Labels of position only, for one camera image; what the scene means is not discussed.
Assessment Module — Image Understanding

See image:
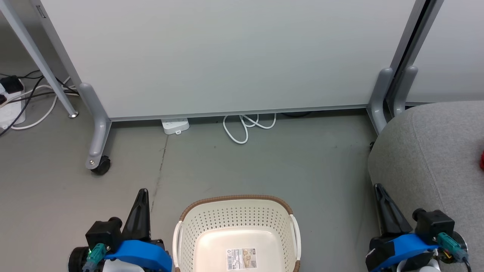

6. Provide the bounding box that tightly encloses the small white power strip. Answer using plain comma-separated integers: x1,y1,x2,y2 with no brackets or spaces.
161,117,190,136

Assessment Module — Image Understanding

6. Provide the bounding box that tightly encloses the cream perforated laundry basket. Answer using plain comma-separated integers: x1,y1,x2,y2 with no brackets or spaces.
172,194,302,272

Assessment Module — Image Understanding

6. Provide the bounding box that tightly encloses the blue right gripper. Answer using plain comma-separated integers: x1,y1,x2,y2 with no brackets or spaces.
365,184,439,272

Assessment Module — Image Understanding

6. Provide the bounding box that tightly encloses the long white power cable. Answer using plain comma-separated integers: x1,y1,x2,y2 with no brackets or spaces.
11,77,81,131

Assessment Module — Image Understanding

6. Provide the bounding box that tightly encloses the white power strip with plugs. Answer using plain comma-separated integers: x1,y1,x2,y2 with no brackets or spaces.
0,81,26,130

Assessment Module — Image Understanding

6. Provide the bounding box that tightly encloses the grey partition leg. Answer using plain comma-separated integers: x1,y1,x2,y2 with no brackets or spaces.
392,66,419,117
78,82,112,170
366,67,395,136

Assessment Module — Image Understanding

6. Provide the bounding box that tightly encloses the coiled white cable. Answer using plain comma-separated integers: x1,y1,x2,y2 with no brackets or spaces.
222,113,278,145

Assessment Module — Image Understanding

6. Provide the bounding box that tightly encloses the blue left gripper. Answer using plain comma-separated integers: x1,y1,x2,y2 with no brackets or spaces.
104,188,173,272

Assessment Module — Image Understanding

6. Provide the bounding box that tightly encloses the printed basket label sticker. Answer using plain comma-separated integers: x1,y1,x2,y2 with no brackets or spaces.
226,247,258,272

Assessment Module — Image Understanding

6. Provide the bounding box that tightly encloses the slanted grey table leg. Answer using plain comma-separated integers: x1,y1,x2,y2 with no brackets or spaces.
0,0,79,119

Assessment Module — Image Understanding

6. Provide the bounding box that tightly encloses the wide white partition panel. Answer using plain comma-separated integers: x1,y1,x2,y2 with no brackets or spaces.
29,0,431,122

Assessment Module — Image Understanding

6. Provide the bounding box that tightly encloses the power strip with black cables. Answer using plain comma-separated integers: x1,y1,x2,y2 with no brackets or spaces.
0,70,81,137

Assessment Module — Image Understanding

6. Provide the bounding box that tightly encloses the narrow white partition panel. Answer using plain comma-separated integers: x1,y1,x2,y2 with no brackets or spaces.
393,0,484,106

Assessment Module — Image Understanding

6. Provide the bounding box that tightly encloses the teal connector camera cable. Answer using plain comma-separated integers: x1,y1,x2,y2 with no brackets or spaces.
436,232,472,272
82,243,107,272

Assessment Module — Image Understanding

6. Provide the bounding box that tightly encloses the black plug adapter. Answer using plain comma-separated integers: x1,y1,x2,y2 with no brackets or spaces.
0,75,24,94

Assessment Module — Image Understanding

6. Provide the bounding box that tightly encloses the grey fabric sofa seat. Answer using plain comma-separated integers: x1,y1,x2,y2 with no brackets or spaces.
367,100,484,272

